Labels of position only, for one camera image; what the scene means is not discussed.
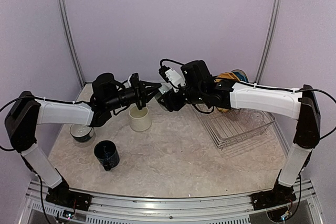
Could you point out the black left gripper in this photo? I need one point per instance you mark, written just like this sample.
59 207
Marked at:
137 87

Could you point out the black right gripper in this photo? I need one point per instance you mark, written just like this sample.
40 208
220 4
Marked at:
171 102

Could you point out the dark bowl pale blue inside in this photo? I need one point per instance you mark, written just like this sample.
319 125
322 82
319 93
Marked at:
162 93

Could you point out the white ribbed ceramic mug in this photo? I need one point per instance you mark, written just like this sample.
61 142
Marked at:
140 119

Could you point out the metal wire dish rack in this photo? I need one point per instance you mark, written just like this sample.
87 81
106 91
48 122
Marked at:
225 126

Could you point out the yellow polka dot plate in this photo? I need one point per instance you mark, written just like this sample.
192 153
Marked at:
227 75

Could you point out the blue polka dot plate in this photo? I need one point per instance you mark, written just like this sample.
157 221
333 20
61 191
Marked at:
244 80

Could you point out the dark bowl white inside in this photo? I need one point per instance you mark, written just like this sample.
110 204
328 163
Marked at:
82 133

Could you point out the clear glass tumbler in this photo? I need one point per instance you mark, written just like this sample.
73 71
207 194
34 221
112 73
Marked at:
252 119

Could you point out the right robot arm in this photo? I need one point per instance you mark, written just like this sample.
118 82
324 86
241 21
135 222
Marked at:
195 85

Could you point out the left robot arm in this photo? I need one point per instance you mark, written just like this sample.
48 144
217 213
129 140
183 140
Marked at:
109 98

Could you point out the dark blue ceramic mug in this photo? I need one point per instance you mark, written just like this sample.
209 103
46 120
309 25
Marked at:
107 154

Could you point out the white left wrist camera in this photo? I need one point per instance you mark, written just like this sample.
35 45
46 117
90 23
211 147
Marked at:
128 82

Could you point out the front aluminium rail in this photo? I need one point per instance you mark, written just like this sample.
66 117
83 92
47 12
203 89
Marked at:
110 208

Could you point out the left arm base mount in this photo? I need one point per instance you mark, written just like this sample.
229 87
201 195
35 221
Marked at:
61 195

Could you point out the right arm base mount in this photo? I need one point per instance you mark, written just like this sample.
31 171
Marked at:
277 196

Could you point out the left aluminium frame post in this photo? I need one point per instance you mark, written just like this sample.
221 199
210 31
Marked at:
70 42

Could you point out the aluminium frame post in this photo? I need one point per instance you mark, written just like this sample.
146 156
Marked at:
269 38
70 42

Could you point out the right aluminium frame post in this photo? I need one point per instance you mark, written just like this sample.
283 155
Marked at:
269 38

